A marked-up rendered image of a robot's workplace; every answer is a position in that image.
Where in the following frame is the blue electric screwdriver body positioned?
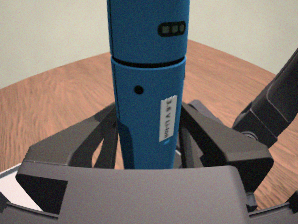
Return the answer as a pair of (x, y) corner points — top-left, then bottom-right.
(107, 0), (190, 170)

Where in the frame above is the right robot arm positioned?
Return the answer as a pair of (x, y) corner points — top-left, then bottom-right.
(173, 48), (298, 169)

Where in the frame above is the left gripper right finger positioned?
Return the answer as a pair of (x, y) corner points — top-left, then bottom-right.
(178, 102), (274, 194)

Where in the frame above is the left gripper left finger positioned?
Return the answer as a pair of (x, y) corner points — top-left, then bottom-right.
(23, 102), (119, 169)

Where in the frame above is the white shallow tray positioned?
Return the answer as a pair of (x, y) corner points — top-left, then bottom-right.
(0, 163), (43, 211)

